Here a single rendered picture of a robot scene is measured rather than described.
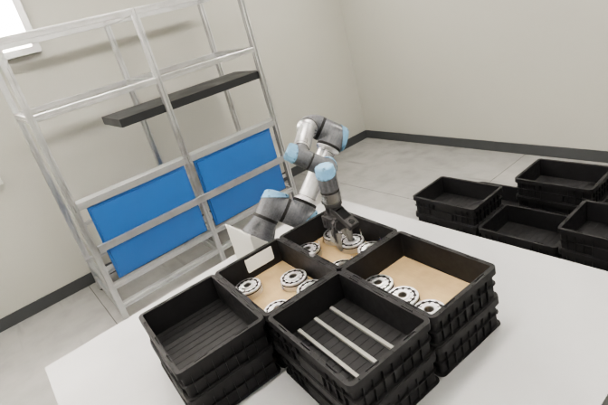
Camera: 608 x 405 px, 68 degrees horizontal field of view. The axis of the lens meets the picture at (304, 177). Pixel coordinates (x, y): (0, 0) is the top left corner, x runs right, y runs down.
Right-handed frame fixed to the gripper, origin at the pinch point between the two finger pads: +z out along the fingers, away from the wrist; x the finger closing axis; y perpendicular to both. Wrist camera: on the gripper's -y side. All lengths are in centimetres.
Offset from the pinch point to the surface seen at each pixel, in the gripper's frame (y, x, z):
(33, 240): 270, 104, 28
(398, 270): -26.2, -1.4, 2.1
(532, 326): -67, -15, 15
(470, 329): -60, 5, 5
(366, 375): -59, 44, -8
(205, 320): 11, 59, 2
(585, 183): -22, -152, 36
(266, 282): 11.4, 32.7, 2.1
